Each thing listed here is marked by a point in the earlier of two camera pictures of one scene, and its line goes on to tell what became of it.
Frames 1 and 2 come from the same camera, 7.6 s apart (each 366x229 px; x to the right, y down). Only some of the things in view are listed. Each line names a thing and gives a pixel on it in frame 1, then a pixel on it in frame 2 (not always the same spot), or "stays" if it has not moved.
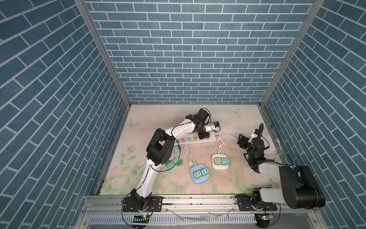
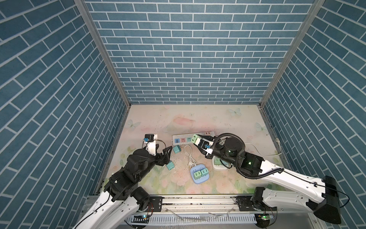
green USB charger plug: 177,159 to 194,138
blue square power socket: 203,179 stays
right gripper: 244,140 to 208,155
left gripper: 205,135 to 166,158
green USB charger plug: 204,172 stays
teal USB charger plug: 197,174 stays
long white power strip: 193,139 stays
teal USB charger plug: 169,164 stays
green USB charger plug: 218,161 stays
